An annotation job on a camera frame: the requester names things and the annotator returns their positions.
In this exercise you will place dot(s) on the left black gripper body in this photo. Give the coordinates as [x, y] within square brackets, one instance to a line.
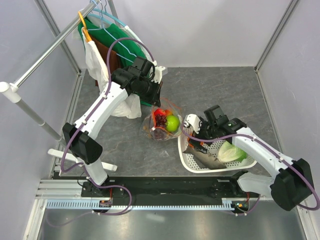
[148, 90]

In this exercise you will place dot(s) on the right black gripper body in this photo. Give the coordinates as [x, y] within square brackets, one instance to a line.
[207, 130]

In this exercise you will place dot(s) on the green apple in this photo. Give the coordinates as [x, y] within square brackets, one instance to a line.
[172, 123]

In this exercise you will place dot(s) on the purple grape bunch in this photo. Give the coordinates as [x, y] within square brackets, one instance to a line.
[160, 132]

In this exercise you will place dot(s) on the clear zip top bag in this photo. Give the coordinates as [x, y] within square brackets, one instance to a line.
[170, 109]

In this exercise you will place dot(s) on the red apple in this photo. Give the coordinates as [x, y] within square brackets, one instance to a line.
[159, 112]

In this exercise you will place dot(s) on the brown longan cluster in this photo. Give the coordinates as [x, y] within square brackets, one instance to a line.
[148, 131]

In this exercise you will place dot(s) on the small orange pumpkin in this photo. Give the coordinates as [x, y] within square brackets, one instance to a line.
[194, 144]

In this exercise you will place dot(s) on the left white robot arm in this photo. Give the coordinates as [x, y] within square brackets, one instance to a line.
[81, 136]

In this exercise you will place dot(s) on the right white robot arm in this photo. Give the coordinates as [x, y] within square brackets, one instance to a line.
[216, 140]

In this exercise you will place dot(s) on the white plastic basket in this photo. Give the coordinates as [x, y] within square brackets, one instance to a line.
[194, 166]

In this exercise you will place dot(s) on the grey toy fish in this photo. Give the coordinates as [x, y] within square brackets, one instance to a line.
[208, 160]

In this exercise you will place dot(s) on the brown garment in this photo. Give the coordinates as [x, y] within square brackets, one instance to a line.
[110, 55]

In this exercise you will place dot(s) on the green lettuce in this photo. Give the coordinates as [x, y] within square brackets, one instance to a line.
[229, 153]

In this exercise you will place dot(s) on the white shirt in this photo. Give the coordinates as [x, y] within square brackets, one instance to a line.
[130, 107]

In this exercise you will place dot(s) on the orange hanger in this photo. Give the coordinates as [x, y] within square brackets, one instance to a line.
[84, 29]

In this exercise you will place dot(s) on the metal clothes rack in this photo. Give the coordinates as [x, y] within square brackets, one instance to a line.
[24, 35]

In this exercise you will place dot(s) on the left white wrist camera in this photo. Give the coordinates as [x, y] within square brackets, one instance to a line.
[160, 71]

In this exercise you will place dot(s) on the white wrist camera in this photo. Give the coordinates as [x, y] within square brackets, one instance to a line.
[192, 120]
[160, 71]

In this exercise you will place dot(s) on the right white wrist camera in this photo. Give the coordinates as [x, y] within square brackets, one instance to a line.
[192, 120]

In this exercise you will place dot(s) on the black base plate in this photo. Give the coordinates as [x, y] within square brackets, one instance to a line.
[168, 189]

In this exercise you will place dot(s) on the blue wire hanger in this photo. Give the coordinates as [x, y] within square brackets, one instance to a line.
[106, 33]

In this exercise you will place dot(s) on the grey cable duct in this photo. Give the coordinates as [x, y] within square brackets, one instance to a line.
[95, 204]

